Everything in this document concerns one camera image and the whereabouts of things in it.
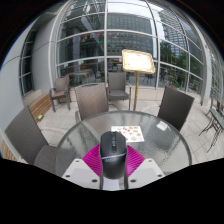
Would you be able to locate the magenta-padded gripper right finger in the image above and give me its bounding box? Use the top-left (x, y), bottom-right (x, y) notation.
top-left (124, 145), bottom-right (166, 190)

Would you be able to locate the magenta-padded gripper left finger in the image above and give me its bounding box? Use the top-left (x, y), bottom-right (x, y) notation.
top-left (61, 144), bottom-right (103, 190)

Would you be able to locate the black computer mouse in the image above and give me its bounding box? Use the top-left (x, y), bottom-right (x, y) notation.
top-left (99, 130), bottom-right (128, 180)

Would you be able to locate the printed picture menu card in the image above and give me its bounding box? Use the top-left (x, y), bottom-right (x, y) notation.
top-left (110, 125), bottom-right (145, 144)

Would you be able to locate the dark grey wicker chair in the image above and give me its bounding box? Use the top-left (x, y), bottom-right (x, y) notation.
top-left (157, 85), bottom-right (196, 133)

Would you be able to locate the large grey wicker chair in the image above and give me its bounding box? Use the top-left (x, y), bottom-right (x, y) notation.
top-left (4, 106), bottom-right (60, 175)

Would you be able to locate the wooden slatted bench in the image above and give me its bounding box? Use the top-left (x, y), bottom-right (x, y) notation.
top-left (28, 93), bottom-right (53, 123)
top-left (0, 139), bottom-right (18, 163)

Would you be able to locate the dark metal folding furniture group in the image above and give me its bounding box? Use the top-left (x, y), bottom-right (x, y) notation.
top-left (198, 95), bottom-right (224, 153)

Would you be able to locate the gold menu display stand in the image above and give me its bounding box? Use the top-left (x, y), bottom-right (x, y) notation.
top-left (121, 49), bottom-right (156, 113)

